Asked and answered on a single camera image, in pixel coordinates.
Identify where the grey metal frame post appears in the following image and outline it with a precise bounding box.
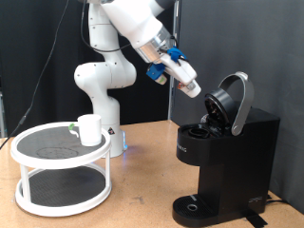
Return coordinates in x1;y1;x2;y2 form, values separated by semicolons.
0;90;7;139

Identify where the blue cable clip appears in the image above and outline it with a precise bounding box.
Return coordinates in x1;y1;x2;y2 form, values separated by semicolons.
166;47;189;64

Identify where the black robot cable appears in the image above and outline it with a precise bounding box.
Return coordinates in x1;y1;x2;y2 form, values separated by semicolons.
0;0;134;150

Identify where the grey metal pole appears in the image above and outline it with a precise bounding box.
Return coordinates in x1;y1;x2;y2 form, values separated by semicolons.
166;0;182;123

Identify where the black Keurig coffee machine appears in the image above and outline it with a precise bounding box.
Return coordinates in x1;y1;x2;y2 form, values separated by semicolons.
171;71;281;228

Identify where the orange rimmed coffee pod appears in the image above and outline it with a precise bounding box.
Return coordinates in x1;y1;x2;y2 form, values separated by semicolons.
177;79;202;99

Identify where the white two-tier turntable stand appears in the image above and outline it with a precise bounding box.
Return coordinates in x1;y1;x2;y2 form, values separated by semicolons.
9;121;113;219

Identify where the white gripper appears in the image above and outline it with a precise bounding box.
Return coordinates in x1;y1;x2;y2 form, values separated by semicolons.
160;52;199;91

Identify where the black tape strip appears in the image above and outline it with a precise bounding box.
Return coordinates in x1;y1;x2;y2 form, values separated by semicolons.
243;212;269;228

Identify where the white mug with green sticker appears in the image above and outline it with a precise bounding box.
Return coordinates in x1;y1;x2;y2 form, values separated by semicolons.
67;114;103;147

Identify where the black curtain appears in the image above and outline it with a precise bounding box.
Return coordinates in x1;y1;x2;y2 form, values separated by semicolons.
0;0;176;139

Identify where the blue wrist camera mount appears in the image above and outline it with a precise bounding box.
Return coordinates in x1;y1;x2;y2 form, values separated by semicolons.
145;62;168;86

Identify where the grey fabric backdrop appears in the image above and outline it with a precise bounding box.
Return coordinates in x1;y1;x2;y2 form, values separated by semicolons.
170;0;304;215

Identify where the black power cord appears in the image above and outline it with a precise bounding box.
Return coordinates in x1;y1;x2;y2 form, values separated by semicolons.
265;193;291;205

